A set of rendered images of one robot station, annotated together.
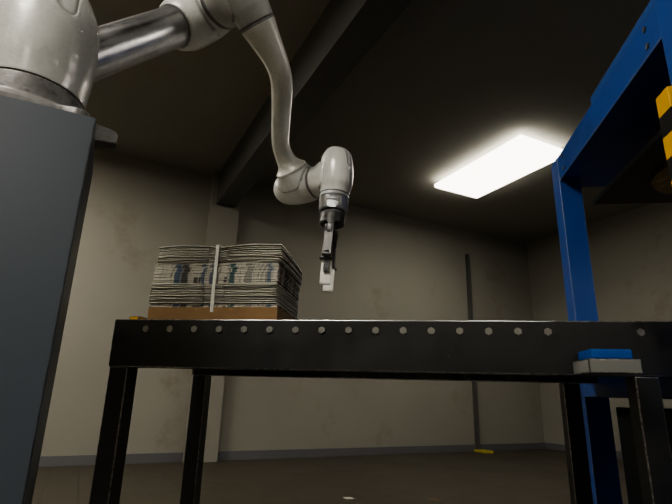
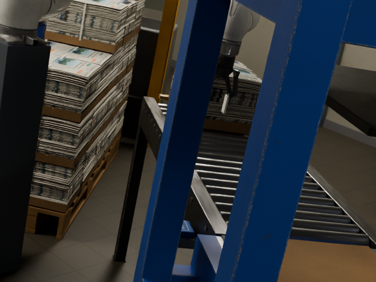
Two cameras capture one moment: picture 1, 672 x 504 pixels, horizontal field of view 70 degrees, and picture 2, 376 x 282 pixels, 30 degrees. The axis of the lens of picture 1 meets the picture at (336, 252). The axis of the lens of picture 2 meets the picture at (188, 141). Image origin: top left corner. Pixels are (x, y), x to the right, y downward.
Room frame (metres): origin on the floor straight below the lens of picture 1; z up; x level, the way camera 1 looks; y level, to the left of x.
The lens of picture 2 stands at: (0.24, -2.30, 1.58)
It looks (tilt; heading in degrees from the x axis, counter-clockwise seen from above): 17 degrees down; 66
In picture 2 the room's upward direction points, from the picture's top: 12 degrees clockwise
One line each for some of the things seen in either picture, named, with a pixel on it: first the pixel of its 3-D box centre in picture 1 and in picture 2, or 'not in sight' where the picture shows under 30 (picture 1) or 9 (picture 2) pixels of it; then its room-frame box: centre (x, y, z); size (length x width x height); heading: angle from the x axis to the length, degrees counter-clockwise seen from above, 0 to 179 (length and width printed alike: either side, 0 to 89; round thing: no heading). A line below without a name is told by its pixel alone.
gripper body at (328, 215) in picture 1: (331, 228); (222, 65); (1.34, 0.01, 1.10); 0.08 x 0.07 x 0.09; 175
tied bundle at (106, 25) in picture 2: not in sight; (87, 22); (1.16, 1.43, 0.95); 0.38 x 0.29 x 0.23; 156
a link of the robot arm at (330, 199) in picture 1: (333, 205); (228, 46); (1.34, 0.01, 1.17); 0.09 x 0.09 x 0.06
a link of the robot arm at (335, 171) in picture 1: (333, 173); (235, 17); (1.35, 0.01, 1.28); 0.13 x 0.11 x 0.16; 51
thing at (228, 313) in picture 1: (264, 322); (215, 119); (1.45, 0.21, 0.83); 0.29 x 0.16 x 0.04; 172
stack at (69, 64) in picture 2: not in sight; (67, 120); (1.11, 1.31, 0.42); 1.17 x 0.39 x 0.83; 64
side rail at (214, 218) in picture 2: (374, 346); (173, 164); (1.18, -0.10, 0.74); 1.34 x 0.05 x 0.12; 82
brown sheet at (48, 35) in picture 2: not in sight; (85, 37); (1.16, 1.43, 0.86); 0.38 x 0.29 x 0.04; 156
